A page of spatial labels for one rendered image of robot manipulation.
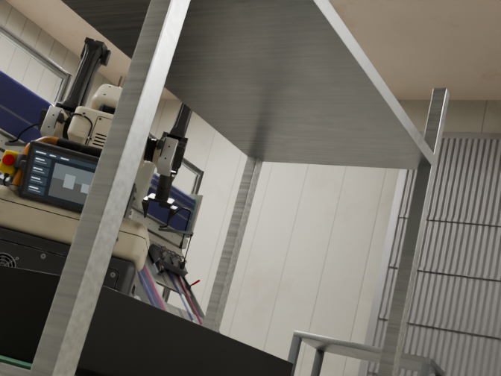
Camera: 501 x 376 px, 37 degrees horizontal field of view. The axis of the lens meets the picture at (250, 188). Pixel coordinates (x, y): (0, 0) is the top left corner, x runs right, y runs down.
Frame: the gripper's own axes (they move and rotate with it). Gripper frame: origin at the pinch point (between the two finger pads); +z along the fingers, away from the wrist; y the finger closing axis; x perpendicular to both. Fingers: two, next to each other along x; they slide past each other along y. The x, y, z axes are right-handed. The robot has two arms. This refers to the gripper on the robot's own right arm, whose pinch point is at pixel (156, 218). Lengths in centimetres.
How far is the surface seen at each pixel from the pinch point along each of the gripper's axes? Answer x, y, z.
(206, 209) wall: -438, 33, 117
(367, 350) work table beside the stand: -51, -106, 51
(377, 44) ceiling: -341, -82, -87
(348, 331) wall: -314, -127, 151
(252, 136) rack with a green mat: 131, -41, -67
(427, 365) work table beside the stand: -41, -134, 46
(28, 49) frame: -97, 107, -40
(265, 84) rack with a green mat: 155, -43, -81
